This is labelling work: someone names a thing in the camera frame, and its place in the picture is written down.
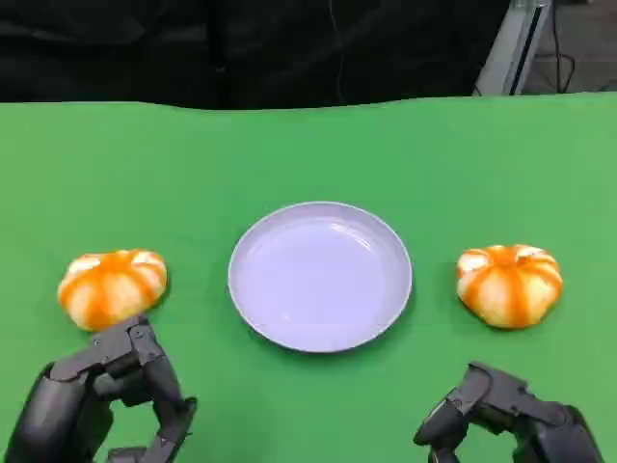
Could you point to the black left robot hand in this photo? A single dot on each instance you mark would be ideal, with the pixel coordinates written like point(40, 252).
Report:
point(72, 405)

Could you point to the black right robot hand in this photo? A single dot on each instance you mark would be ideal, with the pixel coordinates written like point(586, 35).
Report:
point(540, 424)

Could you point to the orange and white toy bread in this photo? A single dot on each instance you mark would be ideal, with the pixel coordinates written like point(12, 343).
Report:
point(510, 287)
point(112, 289)

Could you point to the lilac plate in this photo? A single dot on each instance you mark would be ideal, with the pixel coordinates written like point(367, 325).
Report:
point(320, 277)

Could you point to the green table cloth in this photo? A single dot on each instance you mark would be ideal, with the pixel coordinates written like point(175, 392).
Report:
point(308, 154)

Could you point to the black backdrop curtain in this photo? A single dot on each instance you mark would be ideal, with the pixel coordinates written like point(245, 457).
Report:
point(193, 48)

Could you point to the aluminium frame post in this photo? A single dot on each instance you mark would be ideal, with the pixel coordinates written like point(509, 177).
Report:
point(513, 48)

